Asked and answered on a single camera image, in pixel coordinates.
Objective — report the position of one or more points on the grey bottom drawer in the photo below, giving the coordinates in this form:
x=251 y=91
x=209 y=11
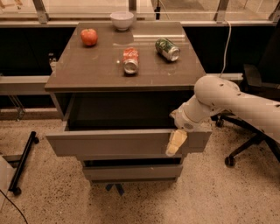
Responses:
x=169 y=171

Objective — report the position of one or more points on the green soda can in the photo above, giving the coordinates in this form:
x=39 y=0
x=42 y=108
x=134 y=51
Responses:
x=167 y=49

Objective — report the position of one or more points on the black stand leg with wheels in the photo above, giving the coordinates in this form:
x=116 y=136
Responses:
x=21 y=164

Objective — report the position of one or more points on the red soda can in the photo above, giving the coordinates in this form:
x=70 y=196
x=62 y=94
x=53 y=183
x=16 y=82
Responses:
x=130 y=60

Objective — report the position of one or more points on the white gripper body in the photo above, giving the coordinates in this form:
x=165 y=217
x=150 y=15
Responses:
x=184 y=120

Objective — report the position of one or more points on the white bowl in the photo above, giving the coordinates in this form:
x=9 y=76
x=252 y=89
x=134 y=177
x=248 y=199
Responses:
x=122 y=20

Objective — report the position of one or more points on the grey top drawer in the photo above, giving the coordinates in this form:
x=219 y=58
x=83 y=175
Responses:
x=118 y=125

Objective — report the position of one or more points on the metal window railing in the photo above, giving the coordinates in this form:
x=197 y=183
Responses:
x=187 y=12

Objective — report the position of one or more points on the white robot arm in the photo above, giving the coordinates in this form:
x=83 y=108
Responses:
x=213 y=95

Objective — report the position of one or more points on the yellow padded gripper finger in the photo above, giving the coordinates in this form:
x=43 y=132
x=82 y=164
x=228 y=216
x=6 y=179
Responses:
x=177 y=138

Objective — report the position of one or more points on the grey drawer cabinet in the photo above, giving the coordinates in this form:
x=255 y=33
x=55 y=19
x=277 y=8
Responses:
x=99 y=69

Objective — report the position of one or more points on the red apple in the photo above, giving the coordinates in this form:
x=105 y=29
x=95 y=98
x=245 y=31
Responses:
x=89 y=37

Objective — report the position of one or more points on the grey drawer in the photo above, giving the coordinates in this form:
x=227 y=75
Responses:
x=118 y=125
x=169 y=171

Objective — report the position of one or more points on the black office chair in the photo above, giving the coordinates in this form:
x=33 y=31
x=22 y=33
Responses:
x=258 y=107

